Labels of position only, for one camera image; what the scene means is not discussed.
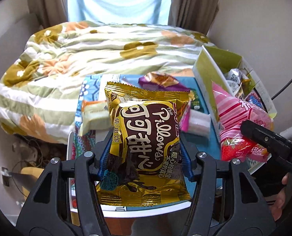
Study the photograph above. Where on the yellow-green cardboard snack box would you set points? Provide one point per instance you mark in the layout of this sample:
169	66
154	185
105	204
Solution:
211	66

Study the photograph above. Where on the light blue window cloth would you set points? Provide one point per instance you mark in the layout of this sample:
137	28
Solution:
120	11

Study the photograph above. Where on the purple potato chip bag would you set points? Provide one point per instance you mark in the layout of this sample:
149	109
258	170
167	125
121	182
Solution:
155	81

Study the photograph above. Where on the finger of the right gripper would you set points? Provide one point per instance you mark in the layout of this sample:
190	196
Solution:
279	147

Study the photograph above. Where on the beige curtain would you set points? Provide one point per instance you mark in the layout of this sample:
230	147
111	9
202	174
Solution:
196	15
49	12

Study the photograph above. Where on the grey headboard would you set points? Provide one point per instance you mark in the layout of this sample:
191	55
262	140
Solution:
13	41

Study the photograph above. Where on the white pink wafer packet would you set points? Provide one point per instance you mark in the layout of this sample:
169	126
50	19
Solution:
195	122

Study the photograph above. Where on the dark green snack packet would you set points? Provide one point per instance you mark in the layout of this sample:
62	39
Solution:
194	98

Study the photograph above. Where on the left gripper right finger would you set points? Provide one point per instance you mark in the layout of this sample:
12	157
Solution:
226	200

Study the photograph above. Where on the left beige curtain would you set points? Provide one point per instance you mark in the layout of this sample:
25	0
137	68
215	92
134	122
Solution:
49	12

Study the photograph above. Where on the green pale snack packet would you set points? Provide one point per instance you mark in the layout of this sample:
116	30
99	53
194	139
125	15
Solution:
95	116

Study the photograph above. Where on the pink strawberry snack bag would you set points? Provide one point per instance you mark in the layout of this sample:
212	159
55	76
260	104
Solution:
232	112

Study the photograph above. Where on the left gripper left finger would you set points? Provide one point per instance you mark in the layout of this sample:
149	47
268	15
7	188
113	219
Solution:
47	208

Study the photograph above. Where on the floral striped bed quilt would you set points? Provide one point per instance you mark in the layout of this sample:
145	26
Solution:
39	92

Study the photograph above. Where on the white round table edge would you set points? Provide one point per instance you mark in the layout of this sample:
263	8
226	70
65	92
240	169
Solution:
202	144

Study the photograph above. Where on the gold cocoa pillows snack bag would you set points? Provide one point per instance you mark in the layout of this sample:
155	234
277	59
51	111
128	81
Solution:
143	165

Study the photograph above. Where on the right beige curtain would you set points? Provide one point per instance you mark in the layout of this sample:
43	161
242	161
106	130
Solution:
196	15

